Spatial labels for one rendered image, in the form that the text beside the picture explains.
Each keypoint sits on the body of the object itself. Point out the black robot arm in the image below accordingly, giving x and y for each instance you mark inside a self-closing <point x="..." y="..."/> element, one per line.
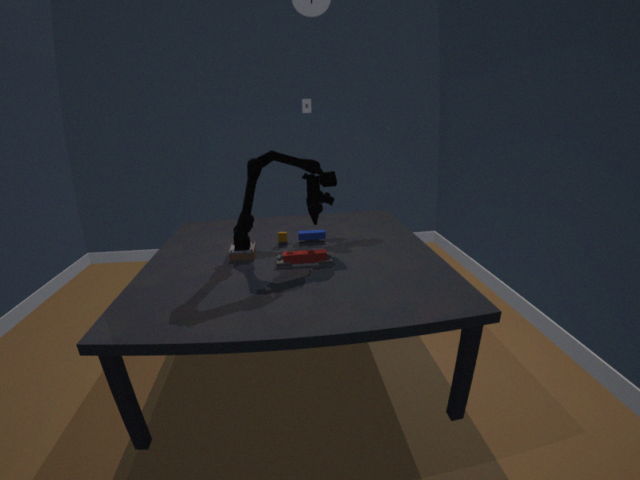
<point x="255" y="165"/>

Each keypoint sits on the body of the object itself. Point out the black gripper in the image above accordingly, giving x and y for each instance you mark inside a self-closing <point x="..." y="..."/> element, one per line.
<point x="313" y="203"/>

